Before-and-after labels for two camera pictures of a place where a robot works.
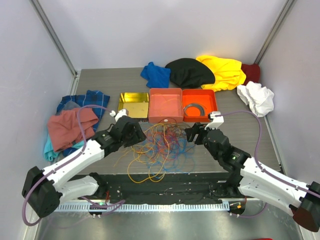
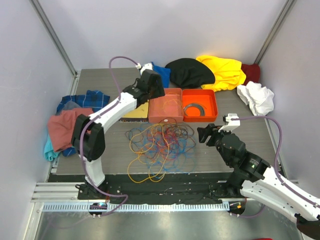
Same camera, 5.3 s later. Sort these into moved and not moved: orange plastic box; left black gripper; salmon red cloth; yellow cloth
Moved: left black gripper
Not moved: salmon red cloth; orange plastic box; yellow cloth
